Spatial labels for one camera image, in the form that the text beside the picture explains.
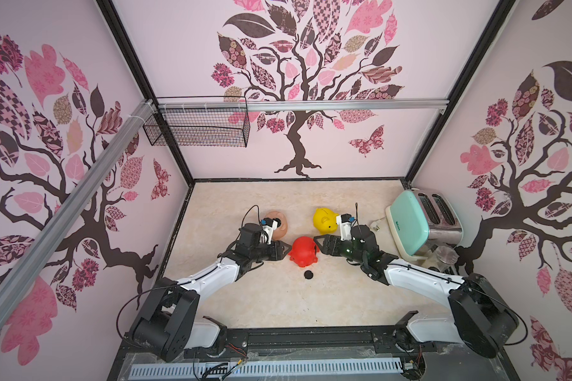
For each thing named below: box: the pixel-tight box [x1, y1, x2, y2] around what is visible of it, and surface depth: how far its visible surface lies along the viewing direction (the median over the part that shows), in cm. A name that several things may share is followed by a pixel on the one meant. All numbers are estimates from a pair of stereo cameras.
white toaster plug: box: [370, 219, 382, 232], surface depth 102 cm
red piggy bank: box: [287, 235, 320, 268], surface depth 88 cm
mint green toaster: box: [384, 188, 464, 262], surface depth 89 cm
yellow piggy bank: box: [313, 207, 339, 235], surface depth 97 cm
